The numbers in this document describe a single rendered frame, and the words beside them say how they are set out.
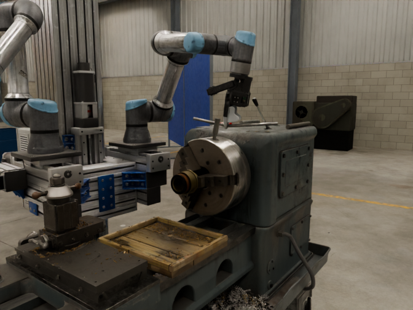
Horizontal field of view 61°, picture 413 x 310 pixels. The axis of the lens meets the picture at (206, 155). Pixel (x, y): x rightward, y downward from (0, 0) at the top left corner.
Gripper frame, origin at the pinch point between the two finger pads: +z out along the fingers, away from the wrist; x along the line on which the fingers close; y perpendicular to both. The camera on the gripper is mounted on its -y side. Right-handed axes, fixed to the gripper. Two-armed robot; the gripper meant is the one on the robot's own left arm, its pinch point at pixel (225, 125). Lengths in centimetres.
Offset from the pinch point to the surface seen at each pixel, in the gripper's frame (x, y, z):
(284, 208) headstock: 23, 29, 37
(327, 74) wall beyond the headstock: 1029, 55, -31
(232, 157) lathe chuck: -5.3, 6.0, 10.7
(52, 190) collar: -58, -32, 17
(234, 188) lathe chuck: -9.3, 9.8, 21.4
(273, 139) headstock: 8.4, 18.8, 3.3
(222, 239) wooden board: -22.1, 11.0, 36.4
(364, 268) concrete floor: 158, 102, 123
